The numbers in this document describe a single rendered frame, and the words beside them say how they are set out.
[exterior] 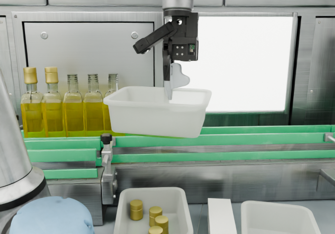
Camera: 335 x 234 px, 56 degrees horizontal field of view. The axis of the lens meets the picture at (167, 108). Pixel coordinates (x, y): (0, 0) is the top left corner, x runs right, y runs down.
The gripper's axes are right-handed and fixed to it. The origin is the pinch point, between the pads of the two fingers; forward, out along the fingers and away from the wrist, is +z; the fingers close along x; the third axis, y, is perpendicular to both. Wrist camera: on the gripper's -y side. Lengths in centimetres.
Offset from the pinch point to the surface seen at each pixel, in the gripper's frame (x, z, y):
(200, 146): 13.6, 16.4, 7.9
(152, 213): -3.5, 30.0, -2.6
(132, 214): -0.8, 32.2, -8.6
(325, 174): 18, 23, 44
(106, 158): -6.6, 15.6, -13.6
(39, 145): 0.7, 15.5, -36.0
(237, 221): 6.7, 35.1, 19.2
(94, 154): -2.8, 16.1, -18.4
